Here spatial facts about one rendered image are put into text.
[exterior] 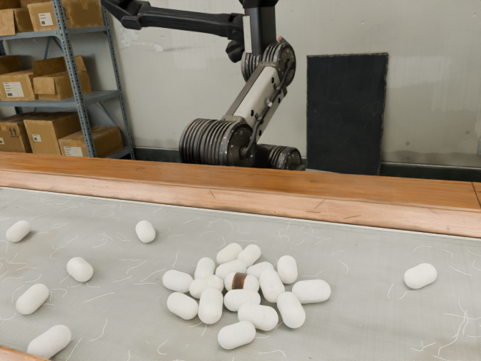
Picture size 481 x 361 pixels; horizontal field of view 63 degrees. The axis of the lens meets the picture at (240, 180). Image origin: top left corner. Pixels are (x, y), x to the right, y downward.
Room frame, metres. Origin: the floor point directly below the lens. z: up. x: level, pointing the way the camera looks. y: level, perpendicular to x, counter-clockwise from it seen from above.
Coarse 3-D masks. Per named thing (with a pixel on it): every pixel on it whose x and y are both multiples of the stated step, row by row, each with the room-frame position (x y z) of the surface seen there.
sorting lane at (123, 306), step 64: (0, 192) 0.65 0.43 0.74; (0, 256) 0.43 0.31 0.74; (64, 256) 0.42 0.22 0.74; (128, 256) 0.41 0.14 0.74; (192, 256) 0.40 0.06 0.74; (320, 256) 0.37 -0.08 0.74; (384, 256) 0.36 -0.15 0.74; (448, 256) 0.36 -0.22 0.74; (0, 320) 0.31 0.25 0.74; (64, 320) 0.30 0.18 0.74; (128, 320) 0.30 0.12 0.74; (192, 320) 0.29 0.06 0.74; (320, 320) 0.28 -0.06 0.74; (384, 320) 0.27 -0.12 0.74; (448, 320) 0.26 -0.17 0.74
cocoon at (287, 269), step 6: (282, 258) 0.35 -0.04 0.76; (288, 258) 0.35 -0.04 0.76; (282, 264) 0.34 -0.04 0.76; (288, 264) 0.34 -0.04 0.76; (294, 264) 0.34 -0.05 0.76; (282, 270) 0.33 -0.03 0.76; (288, 270) 0.33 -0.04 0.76; (294, 270) 0.33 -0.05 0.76; (282, 276) 0.33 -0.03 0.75; (288, 276) 0.33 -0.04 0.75; (294, 276) 0.33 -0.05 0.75; (288, 282) 0.32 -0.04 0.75
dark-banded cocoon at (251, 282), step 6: (228, 276) 0.33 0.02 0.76; (246, 276) 0.32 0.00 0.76; (252, 276) 0.32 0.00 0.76; (228, 282) 0.32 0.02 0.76; (246, 282) 0.32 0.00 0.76; (252, 282) 0.32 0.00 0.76; (258, 282) 0.32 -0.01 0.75; (228, 288) 0.32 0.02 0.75; (246, 288) 0.31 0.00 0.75; (252, 288) 0.31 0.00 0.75; (258, 288) 0.32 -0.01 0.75
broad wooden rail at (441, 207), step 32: (0, 160) 0.76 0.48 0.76; (32, 160) 0.74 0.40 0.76; (64, 160) 0.72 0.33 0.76; (96, 160) 0.71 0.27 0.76; (128, 160) 0.69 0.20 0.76; (64, 192) 0.62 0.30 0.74; (96, 192) 0.60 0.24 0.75; (128, 192) 0.58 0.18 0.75; (160, 192) 0.56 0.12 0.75; (192, 192) 0.54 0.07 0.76; (224, 192) 0.53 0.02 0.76; (256, 192) 0.51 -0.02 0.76; (288, 192) 0.50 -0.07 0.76; (320, 192) 0.49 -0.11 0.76; (352, 192) 0.48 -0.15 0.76; (384, 192) 0.48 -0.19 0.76; (416, 192) 0.47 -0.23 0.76; (448, 192) 0.46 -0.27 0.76; (480, 192) 0.45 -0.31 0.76; (352, 224) 0.44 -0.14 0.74; (384, 224) 0.43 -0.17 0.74; (416, 224) 0.42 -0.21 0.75; (448, 224) 0.40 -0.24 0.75; (480, 224) 0.39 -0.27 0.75
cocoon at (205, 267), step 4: (200, 260) 0.36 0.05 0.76; (204, 260) 0.36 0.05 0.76; (208, 260) 0.36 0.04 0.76; (212, 260) 0.36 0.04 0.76; (200, 264) 0.35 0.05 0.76; (204, 264) 0.35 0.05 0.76; (208, 264) 0.35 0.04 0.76; (212, 264) 0.35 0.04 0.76; (196, 268) 0.35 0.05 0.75; (200, 268) 0.34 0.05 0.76; (204, 268) 0.34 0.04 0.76; (208, 268) 0.34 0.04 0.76; (212, 268) 0.35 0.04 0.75; (196, 272) 0.34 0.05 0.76; (200, 272) 0.34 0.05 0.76; (204, 272) 0.34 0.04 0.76; (208, 272) 0.34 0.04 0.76; (212, 272) 0.34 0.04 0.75; (196, 276) 0.34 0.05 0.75; (200, 276) 0.34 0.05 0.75; (204, 276) 0.34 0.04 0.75
